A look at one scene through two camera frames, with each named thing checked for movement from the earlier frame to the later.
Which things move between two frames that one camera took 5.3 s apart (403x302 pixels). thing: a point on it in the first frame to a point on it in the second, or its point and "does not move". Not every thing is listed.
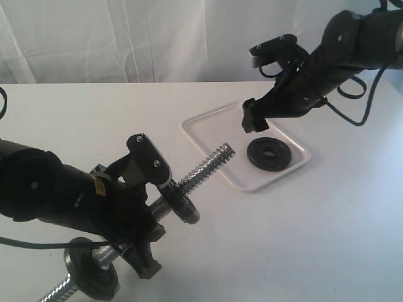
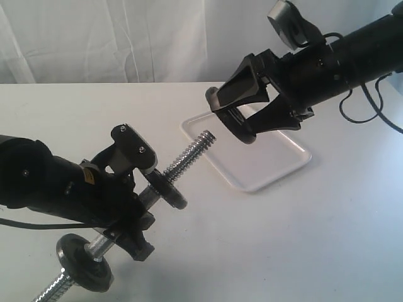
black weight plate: x=269 y=154 to x=232 y=119
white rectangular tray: x=215 y=129 does not move
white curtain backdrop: x=93 y=41 does not move
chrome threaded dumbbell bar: x=158 y=207 to x=147 y=197
